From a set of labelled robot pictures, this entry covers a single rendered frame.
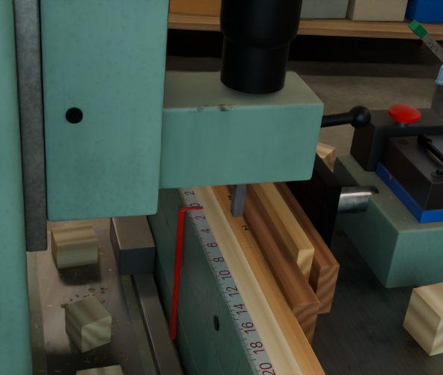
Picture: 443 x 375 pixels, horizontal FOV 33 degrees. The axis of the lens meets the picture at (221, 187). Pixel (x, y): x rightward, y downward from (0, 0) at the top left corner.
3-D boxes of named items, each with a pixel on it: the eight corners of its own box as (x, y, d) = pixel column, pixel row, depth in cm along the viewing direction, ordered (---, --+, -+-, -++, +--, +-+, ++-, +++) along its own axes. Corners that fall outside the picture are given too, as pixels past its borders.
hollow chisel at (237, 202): (242, 216, 64) (249, 166, 62) (232, 217, 64) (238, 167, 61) (240, 210, 65) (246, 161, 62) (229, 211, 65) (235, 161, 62)
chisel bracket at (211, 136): (310, 197, 61) (327, 103, 57) (142, 208, 57) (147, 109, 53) (281, 155, 67) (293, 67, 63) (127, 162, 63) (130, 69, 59)
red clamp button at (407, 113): (424, 124, 69) (427, 114, 68) (395, 126, 68) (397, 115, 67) (409, 111, 71) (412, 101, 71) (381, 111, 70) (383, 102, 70)
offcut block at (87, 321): (65, 331, 71) (64, 305, 70) (94, 321, 73) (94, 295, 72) (81, 353, 69) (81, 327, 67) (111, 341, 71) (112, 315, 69)
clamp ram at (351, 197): (386, 265, 68) (407, 181, 63) (310, 273, 66) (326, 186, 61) (346, 213, 75) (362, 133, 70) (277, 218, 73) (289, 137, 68)
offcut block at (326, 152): (291, 174, 82) (295, 148, 80) (304, 163, 84) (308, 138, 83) (319, 184, 81) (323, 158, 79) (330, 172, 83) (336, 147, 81)
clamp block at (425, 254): (508, 302, 70) (537, 223, 66) (380, 318, 67) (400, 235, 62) (430, 217, 82) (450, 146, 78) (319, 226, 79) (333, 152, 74)
